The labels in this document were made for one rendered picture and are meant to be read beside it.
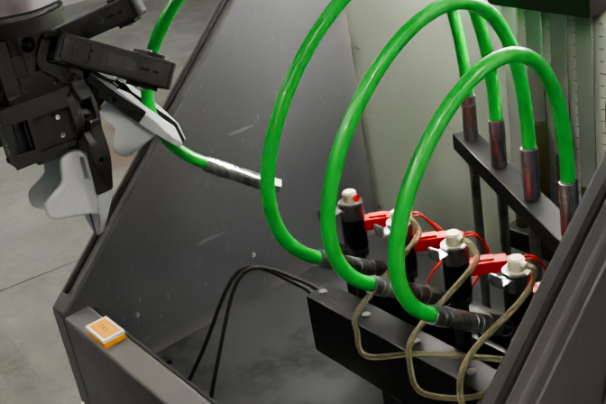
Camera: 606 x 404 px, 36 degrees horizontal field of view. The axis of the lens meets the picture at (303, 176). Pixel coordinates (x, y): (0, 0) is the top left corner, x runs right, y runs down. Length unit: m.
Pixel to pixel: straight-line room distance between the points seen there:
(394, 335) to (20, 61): 0.49
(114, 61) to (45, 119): 0.08
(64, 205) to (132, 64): 0.13
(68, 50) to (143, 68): 0.07
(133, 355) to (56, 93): 0.45
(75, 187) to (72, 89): 0.09
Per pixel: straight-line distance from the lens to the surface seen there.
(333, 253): 0.83
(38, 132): 0.80
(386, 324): 1.06
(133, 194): 1.26
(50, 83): 0.81
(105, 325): 1.21
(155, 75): 0.83
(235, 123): 1.32
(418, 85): 1.34
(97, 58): 0.81
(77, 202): 0.84
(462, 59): 1.13
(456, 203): 1.38
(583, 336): 0.82
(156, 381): 1.10
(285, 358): 1.29
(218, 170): 1.08
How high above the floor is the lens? 1.58
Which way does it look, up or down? 25 degrees down
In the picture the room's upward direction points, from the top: 10 degrees counter-clockwise
